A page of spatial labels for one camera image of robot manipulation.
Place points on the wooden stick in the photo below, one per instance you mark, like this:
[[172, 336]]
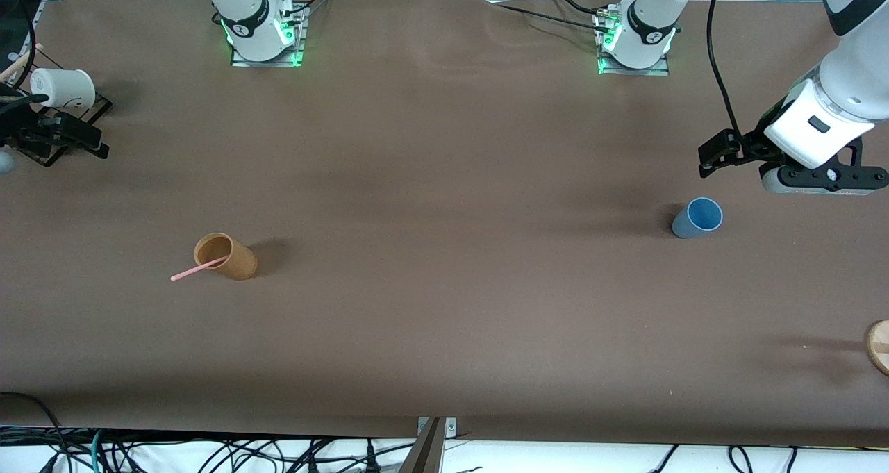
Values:
[[24, 57]]

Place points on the brown cup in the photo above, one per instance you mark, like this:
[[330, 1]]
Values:
[[239, 261]]

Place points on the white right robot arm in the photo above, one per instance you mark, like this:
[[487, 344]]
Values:
[[243, 7]]

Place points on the round wooden disc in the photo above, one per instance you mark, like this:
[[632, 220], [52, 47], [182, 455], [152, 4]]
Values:
[[881, 348]]

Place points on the pink chopstick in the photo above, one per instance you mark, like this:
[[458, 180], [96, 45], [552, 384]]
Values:
[[194, 270]]

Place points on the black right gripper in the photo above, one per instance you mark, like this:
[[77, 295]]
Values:
[[21, 127]]

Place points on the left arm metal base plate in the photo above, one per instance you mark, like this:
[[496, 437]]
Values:
[[632, 72]]

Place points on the blue cup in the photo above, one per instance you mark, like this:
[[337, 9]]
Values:
[[691, 226]]

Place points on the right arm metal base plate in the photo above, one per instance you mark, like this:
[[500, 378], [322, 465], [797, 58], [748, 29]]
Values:
[[267, 63]]

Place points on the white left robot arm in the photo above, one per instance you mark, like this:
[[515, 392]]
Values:
[[854, 77]]

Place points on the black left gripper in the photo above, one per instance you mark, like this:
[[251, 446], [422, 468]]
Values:
[[754, 146]]

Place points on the metal table bracket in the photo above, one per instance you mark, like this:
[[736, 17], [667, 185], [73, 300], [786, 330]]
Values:
[[450, 428]]

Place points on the dark grey metal pole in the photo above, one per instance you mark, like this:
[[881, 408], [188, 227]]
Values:
[[425, 452]]

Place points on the white cup with print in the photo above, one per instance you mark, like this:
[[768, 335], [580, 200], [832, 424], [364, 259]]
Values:
[[62, 87]]

